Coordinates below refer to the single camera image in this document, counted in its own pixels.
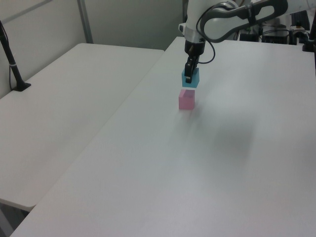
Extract black camera stand pole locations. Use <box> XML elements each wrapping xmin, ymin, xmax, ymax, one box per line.
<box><xmin>0</xmin><ymin>19</ymin><xmax>32</xmax><ymax>92</ymax></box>

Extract white side table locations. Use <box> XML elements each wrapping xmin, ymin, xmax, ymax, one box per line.
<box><xmin>0</xmin><ymin>42</ymin><xmax>165</xmax><ymax>208</ymax></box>

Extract blue foam cube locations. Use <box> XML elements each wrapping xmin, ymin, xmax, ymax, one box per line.
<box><xmin>181</xmin><ymin>67</ymin><xmax>200</xmax><ymax>89</ymax></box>

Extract black electronics box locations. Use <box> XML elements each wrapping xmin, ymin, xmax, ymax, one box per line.
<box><xmin>261</xmin><ymin>29</ymin><xmax>290</xmax><ymax>44</ymax></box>

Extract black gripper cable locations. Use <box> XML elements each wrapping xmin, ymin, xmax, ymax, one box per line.
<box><xmin>196</xmin><ymin>1</ymin><xmax>250</xmax><ymax>64</ymax></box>

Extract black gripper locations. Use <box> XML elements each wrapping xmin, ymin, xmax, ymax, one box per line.
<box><xmin>184</xmin><ymin>39</ymin><xmax>206</xmax><ymax>84</ymax></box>

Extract black clamp mount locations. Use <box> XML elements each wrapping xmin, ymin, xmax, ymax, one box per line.
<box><xmin>302</xmin><ymin>9</ymin><xmax>316</xmax><ymax>53</ymax></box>

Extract pink foam cube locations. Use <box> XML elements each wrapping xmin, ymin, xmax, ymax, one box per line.
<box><xmin>178</xmin><ymin>89</ymin><xmax>196</xmax><ymax>110</ymax></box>

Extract grey partition post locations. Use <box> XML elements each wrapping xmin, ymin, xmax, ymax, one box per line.
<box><xmin>77</xmin><ymin>0</ymin><xmax>94</xmax><ymax>44</ymax></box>

